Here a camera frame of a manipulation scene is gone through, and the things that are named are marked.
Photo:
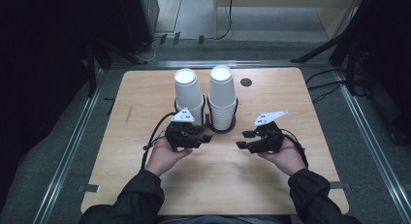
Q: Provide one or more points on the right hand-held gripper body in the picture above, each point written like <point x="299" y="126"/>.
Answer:
<point x="269" y="138"/>

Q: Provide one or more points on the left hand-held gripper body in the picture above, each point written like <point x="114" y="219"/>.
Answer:
<point x="181" y="135"/>

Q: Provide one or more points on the stack of white paper cups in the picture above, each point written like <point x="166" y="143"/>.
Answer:
<point x="188" y="88"/>
<point x="222" y="88"/>

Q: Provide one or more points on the person's right hand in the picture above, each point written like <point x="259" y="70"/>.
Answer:
<point x="289" y="157"/>

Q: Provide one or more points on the person's left hand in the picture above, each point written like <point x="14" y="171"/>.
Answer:
<point x="163" y="157"/>

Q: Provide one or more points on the black round table grommet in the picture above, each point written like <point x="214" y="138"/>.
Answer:
<point x="246" y="82"/>

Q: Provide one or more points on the black tape mark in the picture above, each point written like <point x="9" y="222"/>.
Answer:
<point x="110" y="106"/>

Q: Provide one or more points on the grey tape strip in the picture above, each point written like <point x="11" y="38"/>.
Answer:
<point x="88" y="188"/>
<point x="339" y="185"/>

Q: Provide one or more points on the black tripod stand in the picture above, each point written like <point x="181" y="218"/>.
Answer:
<point x="323" y="49"/>

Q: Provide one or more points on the black metal stand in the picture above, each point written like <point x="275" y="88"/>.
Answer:
<point x="92" y="69"/>

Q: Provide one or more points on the black equipment cabinet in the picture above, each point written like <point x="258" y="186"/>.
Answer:
<point x="137" y="20"/>

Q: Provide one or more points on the light wooden cabinet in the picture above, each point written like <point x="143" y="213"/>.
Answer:
<point x="290" y="1"/>

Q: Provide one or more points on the dark curtain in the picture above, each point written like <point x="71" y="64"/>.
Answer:
<point x="38" y="72"/>
<point x="391" y="56"/>

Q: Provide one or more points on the metal floor rail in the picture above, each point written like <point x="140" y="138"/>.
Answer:
<point x="374" y="143"/>
<point x="64" y="153"/>
<point x="210" y="63"/>

